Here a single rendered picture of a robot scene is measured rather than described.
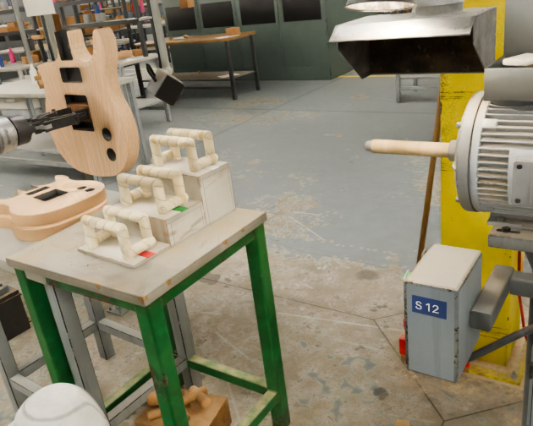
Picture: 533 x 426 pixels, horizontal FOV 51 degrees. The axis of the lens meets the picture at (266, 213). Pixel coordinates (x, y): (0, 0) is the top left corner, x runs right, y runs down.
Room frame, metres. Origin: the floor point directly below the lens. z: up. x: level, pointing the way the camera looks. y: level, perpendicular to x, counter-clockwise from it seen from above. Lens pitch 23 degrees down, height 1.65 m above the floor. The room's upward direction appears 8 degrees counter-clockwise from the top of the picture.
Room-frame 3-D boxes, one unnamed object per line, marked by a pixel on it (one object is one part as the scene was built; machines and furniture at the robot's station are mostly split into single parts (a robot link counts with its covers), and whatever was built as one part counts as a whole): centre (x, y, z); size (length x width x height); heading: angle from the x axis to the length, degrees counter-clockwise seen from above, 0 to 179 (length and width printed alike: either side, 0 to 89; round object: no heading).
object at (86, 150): (1.58, 0.46, 1.38); 0.35 x 0.04 x 0.40; 50
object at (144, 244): (1.51, 0.38, 0.96); 0.11 x 0.03 x 0.03; 141
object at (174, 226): (1.70, 0.35, 0.98); 0.27 x 0.16 x 0.09; 51
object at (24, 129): (1.44, 0.58, 1.37); 0.09 x 0.08 x 0.07; 140
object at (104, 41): (1.49, 0.36, 1.54); 0.07 x 0.04 x 0.09; 50
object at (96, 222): (1.54, 0.48, 1.04); 0.20 x 0.03 x 0.03; 50
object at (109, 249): (1.58, 0.45, 0.94); 0.27 x 0.15 x 0.01; 51
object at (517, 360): (2.08, -0.88, 0.02); 0.40 x 0.40 x 0.02; 53
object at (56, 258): (1.69, 0.42, 0.55); 0.62 x 0.58 x 0.76; 53
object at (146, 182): (1.67, 0.38, 1.12); 0.20 x 0.03 x 0.03; 50
